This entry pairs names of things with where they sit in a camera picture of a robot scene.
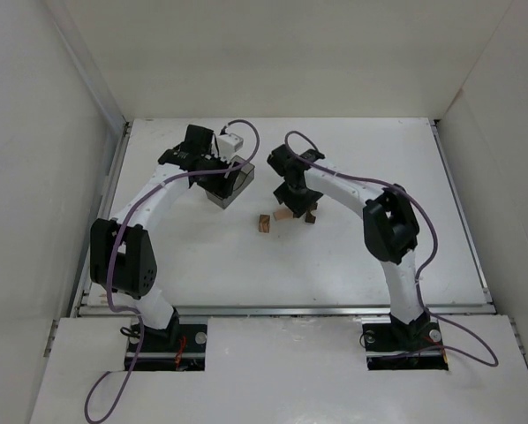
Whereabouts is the light wood rectangular block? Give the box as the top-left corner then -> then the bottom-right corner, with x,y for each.
273,208 -> 293,221

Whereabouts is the dark wood arch block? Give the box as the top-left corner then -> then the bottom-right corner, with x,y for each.
304,202 -> 318,224

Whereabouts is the striped brown wood block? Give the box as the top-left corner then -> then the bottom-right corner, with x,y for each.
258,214 -> 271,233

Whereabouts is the grey translucent plastic bin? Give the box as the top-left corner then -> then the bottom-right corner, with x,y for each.
205,163 -> 255,209

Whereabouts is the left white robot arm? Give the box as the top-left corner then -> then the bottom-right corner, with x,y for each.
90,125 -> 244,333

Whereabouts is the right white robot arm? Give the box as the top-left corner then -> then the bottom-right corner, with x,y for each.
267,145 -> 429,341

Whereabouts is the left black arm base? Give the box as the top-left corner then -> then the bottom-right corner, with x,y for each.
119,311 -> 207,372

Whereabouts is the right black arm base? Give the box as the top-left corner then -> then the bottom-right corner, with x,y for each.
360,322 -> 449,371

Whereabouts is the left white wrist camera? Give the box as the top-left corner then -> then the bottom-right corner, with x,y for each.
216,132 -> 244,162

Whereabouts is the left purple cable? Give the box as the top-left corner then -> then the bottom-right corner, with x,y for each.
84,118 -> 260,424

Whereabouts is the purple cable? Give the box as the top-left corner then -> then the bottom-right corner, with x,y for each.
84,118 -> 260,424
284,130 -> 499,367

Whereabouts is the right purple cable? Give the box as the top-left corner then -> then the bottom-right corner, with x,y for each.
284,130 -> 499,367

